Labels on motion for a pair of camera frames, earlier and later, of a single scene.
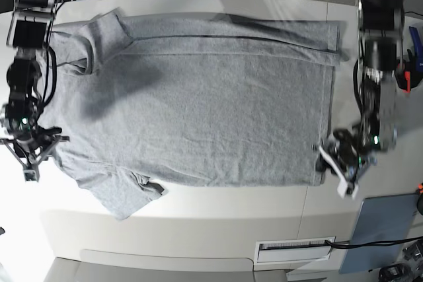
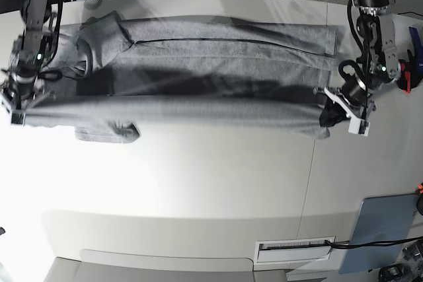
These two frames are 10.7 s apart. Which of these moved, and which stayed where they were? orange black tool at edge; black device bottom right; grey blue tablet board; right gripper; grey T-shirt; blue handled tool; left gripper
Moved: grey T-shirt; left gripper; right gripper
Stayed: grey blue tablet board; black device bottom right; blue handled tool; orange black tool at edge
